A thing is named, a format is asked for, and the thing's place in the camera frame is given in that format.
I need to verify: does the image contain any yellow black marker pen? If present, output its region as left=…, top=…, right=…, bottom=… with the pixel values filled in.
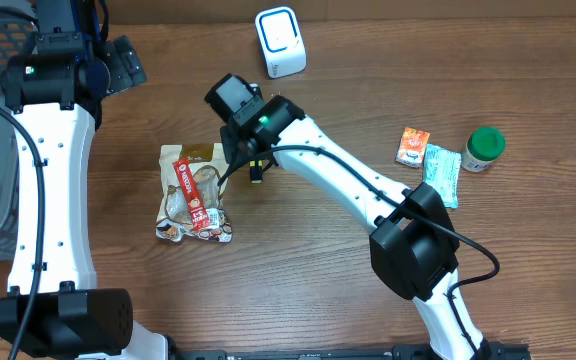
left=249, top=160, right=264, bottom=184

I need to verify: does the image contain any beige PanTree snack pouch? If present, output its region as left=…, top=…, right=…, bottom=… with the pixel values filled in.
left=155, top=143, right=233, bottom=243

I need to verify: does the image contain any red Nescafe coffee stick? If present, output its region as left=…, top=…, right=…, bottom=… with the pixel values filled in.
left=173, top=158, right=211, bottom=232

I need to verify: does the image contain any orange snack box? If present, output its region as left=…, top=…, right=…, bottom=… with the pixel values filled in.
left=395, top=127, right=430, bottom=168

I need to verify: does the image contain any teal tissue pack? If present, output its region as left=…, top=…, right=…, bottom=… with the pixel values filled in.
left=423, top=144, right=462, bottom=209

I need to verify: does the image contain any green lid jar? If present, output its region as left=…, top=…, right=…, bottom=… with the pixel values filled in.
left=461, top=127, right=506, bottom=173

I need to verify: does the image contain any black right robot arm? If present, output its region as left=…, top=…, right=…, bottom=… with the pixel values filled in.
left=204, top=74, right=490, bottom=359

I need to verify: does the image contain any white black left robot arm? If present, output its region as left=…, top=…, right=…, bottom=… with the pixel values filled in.
left=0, top=0, right=176, bottom=359

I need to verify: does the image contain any white barcode scanner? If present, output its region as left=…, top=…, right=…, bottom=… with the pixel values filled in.
left=254, top=6, right=307, bottom=79

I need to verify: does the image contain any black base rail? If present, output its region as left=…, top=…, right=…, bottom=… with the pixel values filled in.
left=171, top=342, right=532, bottom=360

